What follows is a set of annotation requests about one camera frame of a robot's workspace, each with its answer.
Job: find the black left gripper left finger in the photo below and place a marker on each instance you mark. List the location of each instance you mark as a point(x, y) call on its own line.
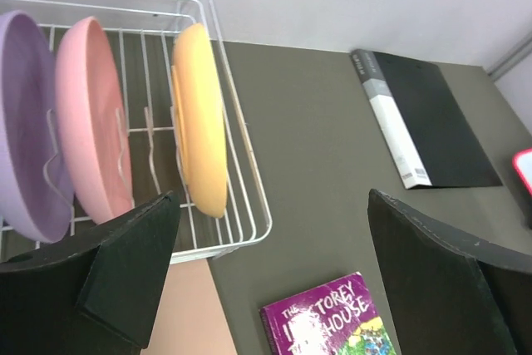
point(97, 292)

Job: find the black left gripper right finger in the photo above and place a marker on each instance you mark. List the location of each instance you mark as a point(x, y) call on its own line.
point(449, 292)

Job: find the purple plate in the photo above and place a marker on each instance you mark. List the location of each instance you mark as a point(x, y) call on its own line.
point(36, 189)

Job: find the pink plate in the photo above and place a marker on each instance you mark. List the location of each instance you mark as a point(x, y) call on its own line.
point(91, 120)

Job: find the orange plate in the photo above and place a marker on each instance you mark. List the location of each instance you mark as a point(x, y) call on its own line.
point(199, 119)

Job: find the purple treehouse book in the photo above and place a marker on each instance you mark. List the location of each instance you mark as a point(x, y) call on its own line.
point(338, 317)

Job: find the pink framed whiteboard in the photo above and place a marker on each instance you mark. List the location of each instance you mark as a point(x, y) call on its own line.
point(522, 163)

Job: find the black document folder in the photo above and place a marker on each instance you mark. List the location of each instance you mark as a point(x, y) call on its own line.
point(430, 140)

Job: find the white wire dish rack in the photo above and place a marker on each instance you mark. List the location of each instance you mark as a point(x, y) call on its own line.
point(142, 34)

